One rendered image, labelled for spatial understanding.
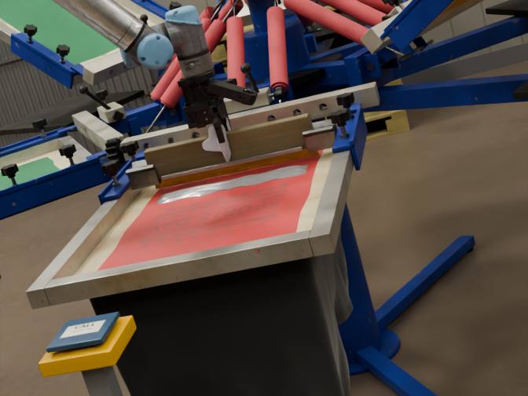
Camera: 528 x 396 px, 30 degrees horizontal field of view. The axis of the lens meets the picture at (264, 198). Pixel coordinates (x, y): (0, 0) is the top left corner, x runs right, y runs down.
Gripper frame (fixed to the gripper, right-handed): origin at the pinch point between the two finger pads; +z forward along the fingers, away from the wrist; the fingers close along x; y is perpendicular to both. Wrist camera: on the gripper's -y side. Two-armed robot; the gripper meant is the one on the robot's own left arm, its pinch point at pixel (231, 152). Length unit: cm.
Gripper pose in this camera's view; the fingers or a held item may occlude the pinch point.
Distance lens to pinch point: 232.1
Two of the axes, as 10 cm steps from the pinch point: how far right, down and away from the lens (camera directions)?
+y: -9.5, 2.0, 2.3
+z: 2.6, 9.2, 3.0
